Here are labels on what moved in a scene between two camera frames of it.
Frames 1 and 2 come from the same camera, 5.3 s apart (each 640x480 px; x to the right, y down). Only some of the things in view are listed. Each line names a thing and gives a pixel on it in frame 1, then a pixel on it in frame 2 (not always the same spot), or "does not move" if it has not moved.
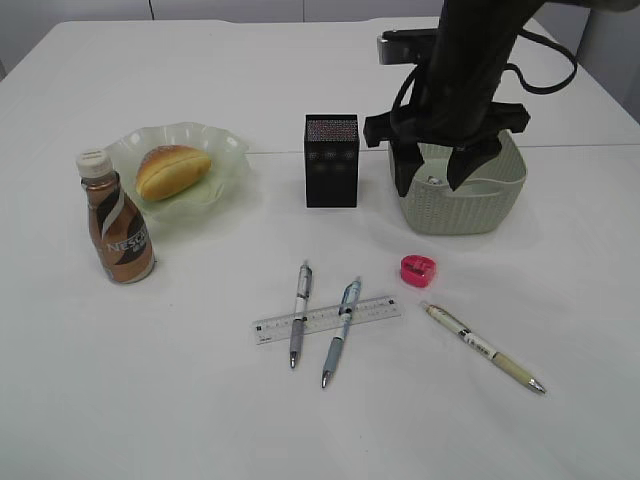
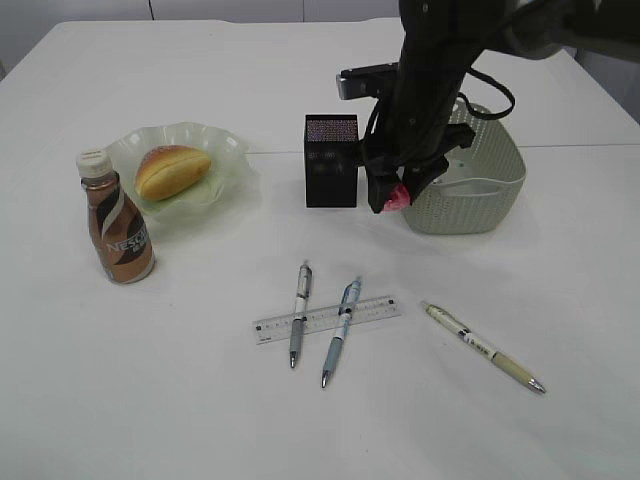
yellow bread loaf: x=167 y=169 does not move
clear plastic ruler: x=279 y=327 does not move
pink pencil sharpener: x=418 y=271 to x=400 y=199
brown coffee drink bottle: x=118 y=226 does not move
